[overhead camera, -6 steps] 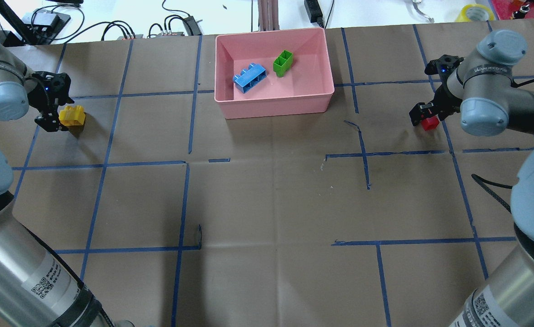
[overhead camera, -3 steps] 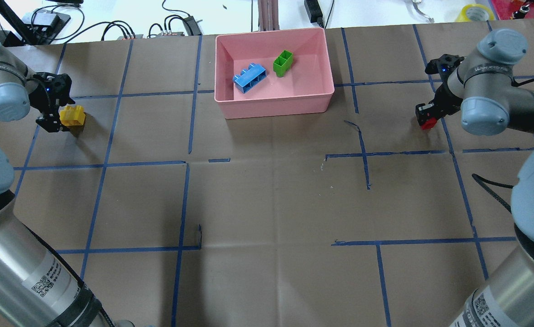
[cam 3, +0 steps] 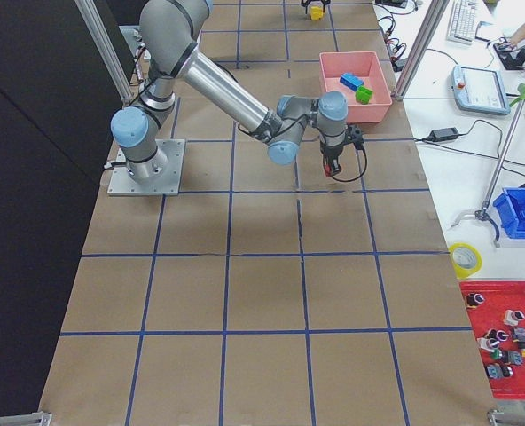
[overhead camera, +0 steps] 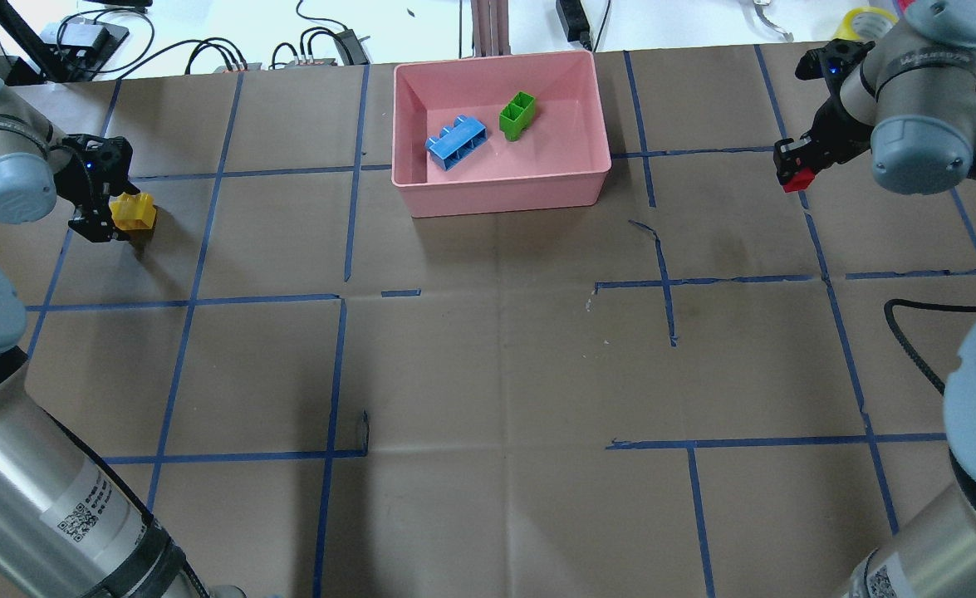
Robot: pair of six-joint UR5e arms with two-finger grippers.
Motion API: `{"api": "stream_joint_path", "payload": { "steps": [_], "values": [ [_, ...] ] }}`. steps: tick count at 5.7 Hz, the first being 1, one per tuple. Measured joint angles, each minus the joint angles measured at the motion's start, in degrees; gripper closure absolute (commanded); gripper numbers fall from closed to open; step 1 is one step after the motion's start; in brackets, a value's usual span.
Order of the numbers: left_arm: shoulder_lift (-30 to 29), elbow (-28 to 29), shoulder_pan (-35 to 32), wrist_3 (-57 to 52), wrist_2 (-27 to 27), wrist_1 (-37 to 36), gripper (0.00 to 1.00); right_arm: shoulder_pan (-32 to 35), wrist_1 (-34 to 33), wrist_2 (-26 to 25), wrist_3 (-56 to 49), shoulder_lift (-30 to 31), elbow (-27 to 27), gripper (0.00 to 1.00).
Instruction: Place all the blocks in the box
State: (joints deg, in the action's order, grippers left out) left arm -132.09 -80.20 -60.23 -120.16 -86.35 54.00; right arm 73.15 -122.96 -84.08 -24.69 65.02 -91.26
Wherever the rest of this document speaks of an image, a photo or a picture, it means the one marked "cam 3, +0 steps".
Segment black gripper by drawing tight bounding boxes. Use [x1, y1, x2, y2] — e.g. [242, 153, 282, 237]
[320, 142, 346, 177]

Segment yellow toy block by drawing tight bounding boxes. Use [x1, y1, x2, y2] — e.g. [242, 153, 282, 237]
[310, 5, 325, 21]

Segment green toy block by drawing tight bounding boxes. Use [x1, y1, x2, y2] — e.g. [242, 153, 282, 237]
[355, 85, 373, 105]

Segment blue toy block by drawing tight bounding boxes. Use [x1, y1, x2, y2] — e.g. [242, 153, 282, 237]
[339, 73, 364, 91]

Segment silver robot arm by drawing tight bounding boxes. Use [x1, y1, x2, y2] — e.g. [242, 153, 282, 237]
[111, 0, 349, 183]

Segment pink plastic box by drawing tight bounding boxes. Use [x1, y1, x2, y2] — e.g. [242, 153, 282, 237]
[319, 51, 392, 123]

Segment black power brick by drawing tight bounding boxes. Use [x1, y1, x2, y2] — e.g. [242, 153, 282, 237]
[427, 127, 459, 142]

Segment white keyboard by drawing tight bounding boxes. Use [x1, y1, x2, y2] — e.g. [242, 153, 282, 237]
[446, 0, 478, 44]

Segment yellow tape roll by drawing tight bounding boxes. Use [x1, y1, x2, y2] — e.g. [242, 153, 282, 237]
[450, 242, 482, 280]

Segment teach pendant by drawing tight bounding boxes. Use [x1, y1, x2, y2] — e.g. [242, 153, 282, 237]
[451, 65, 511, 115]

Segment blue storage bin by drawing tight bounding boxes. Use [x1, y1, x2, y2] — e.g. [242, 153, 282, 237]
[493, 186, 525, 240]

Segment metal reacher grabber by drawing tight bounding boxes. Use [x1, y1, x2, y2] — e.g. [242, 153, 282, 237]
[450, 83, 525, 249]

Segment red parts tray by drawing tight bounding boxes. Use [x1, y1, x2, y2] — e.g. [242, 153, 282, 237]
[460, 280, 525, 399]

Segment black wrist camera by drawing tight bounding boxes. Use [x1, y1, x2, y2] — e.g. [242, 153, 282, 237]
[347, 124, 364, 150]

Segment aluminium frame post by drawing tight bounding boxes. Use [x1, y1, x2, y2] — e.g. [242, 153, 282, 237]
[392, 0, 449, 101]

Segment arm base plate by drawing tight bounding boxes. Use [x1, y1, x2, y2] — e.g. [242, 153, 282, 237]
[106, 139, 186, 196]

